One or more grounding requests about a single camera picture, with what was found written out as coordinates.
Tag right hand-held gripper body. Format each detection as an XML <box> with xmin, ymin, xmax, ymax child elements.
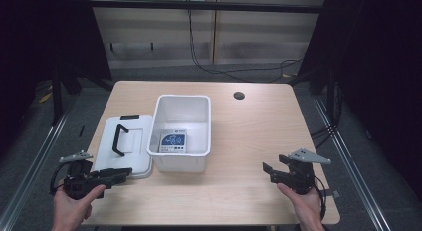
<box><xmin>285</xmin><ymin>148</ymin><xmax>332</xmax><ymax>196</ymax></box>

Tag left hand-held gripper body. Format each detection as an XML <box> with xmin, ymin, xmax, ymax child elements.
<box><xmin>58</xmin><ymin>150</ymin><xmax>112</xmax><ymax>201</ymax></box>

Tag white lid with black handle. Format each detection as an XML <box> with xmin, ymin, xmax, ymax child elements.
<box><xmin>94</xmin><ymin>115</ymin><xmax>154</xmax><ymax>179</ymax></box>

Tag white plastic storage bin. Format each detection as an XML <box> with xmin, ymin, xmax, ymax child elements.
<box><xmin>146</xmin><ymin>94</ymin><xmax>213</xmax><ymax>174</ymax></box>

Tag person's right hand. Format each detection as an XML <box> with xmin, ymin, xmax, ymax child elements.
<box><xmin>276</xmin><ymin>183</ymin><xmax>326</xmax><ymax>231</ymax></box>

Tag person's left hand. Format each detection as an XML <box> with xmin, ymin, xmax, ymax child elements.
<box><xmin>51</xmin><ymin>184</ymin><xmax>106</xmax><ymax>231</ymax></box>

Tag grey tape tab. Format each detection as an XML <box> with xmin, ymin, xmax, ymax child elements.
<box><xmin>319</xmin><ymin>188</ymin><xmax>341</xmax><ymax>199</ymax></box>

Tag blue and white box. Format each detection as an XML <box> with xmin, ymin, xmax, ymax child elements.
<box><xmin>158</xmin><ymin>128</ymin><xmax>188</xmax><ymax>154</ymax></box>

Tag yellow floor tape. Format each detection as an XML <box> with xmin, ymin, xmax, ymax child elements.
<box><xmin>38</xmin><ymin>91</ymin><xmax>54</xmax><ymax>105</ymax></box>

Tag dark curtain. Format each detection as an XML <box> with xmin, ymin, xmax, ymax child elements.
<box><xmin>288</xmin><ymin>0</ymin><xmax>422</xmax><ymax>203</ymax></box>
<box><xmin>0</xmin><ymin>0</ymin><xmax>113</xmax><ymax>155</ymax></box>

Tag black horizontal metal bar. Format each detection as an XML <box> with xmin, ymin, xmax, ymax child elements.
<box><xmin>89</xmin><ymin>0</ymin><xmax>325</xmax><ymax>15</ymax></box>

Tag left hand-held gripper black cable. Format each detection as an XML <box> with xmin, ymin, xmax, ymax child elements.
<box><xmin>49</xmin><ymin>162</ymin><xmax>70</xmax><ymax>196</ymax></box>

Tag hand-held gripper black cable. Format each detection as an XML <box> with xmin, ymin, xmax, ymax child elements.
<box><xmin>313</xmin><ymin>175</ymin><xmax>328</xmax><ymax>222</ymax></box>
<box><xmin>49</xmin><ymin>162</ymin><xmax>70</xmax><ymax>196</ymax></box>

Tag right hand-held gripper black cable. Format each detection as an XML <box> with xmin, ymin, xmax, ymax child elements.
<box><xmin>313</xmin><ymin>175</ymin><xmax>328</xmax><ymax>222</ymax></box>

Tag black floor cables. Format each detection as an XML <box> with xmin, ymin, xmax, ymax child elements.
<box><xmin>310</xmin><ymin>81</ymin><xmax>344</xmax><ymax>151</ymax></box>

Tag aluminium floor rail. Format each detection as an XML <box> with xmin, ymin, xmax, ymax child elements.
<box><xmin>313</xmin><ymin>96</ymin><xmax>394</xmax><ymax>231</ymax></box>
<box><xmin>0</xmin><ymin>95</ymin><xmax>79</xmax><ymax>231</ymax></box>

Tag black wall cable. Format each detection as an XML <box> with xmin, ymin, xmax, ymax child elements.
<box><xmin>187</xmin><ymin>8</ymin><xmax>304</xmax><ymax>84</ymax></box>

